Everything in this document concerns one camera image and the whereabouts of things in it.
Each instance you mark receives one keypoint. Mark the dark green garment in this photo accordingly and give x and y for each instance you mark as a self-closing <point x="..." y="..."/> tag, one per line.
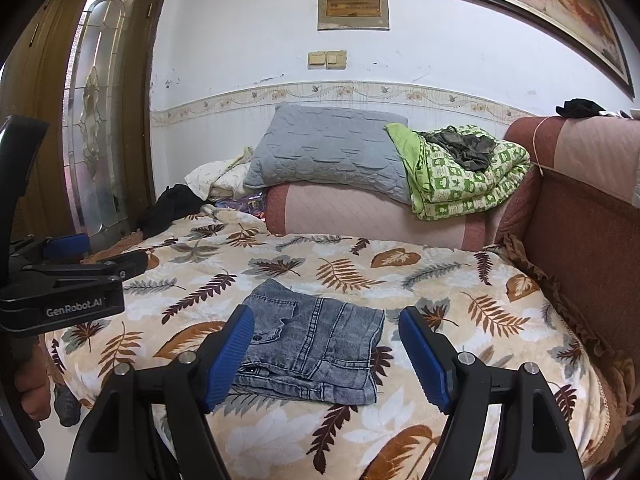
<point x="465" y="147"/>

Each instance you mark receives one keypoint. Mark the purple patterned cloth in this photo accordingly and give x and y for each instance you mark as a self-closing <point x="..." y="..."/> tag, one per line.
<point x="245" y="206"/>

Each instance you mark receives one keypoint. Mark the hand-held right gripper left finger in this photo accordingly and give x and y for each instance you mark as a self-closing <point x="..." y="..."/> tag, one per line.
<point x="227" y="360"/>

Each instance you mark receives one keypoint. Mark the blue denim pants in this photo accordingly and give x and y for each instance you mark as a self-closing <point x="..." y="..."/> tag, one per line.
<point x="330" y="340"/>

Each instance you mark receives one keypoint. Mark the black garment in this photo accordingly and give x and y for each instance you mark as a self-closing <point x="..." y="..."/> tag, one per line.
<point x="170" y="205"/>

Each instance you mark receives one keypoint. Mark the green printed quilt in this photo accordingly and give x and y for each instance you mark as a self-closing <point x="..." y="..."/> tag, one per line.
<point x="465" y="195"/>

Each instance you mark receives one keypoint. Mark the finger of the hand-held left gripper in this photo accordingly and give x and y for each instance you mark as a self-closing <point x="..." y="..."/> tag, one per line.
<point x="65" y="248"/>
<point x="100" y="267"/>

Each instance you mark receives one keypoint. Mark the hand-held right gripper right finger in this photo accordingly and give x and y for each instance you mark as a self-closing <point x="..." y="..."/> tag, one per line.
<point x="427" y="360"/>

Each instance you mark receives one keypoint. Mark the wooden door with glass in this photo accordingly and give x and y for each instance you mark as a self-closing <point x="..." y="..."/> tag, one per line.
<point x="100" y="110"/>

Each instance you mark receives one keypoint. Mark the person's left hand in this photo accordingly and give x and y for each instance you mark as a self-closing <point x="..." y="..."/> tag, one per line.
<point x="35" y="390"/>

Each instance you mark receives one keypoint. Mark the leaf print blanket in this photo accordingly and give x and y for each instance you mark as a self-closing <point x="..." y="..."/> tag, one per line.
<point x="400" y="270"/>

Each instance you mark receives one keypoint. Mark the grey quilted pillow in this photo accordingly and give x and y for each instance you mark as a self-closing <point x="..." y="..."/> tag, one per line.
<point x="330" y="150"/>

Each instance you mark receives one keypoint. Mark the white floral cloth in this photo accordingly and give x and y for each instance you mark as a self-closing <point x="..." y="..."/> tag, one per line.
<point x="215" y="177"/>

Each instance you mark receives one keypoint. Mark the dark grey object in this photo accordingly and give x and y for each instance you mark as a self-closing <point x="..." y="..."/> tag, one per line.
<point x="67" y="405"/>

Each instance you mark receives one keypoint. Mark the reddish brown sofa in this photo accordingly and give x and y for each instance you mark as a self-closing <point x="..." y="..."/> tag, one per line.
<point x="590" y="235"/>

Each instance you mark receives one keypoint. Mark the black cloth on sofa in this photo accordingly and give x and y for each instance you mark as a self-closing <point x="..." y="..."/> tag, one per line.
<point x="580" y="108"/>

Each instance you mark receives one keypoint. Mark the gold wall plaque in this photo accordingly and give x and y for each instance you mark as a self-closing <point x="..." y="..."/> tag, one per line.
<point x="352" y="7"/>

